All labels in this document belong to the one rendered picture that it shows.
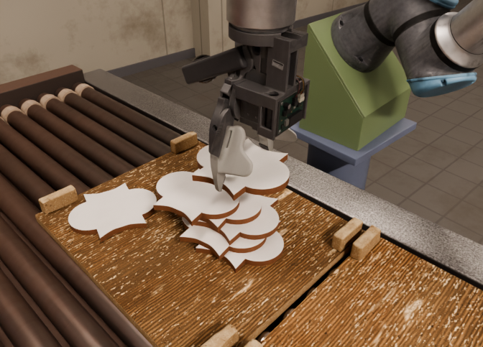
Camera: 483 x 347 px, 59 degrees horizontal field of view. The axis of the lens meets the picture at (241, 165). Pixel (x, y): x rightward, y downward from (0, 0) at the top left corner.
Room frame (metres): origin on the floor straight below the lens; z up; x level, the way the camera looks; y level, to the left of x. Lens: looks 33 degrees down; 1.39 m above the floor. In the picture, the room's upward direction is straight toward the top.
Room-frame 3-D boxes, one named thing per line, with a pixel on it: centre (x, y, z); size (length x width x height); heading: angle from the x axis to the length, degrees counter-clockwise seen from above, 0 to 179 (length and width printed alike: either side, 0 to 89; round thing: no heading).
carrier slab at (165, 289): (0.53, 0.07, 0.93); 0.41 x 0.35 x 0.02; 45
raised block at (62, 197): (0.57, 0.31, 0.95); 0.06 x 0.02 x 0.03; 135
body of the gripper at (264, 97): (0.48, -0.03, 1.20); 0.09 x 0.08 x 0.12; 52
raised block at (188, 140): (0.76, 0.12, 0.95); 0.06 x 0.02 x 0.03; 135
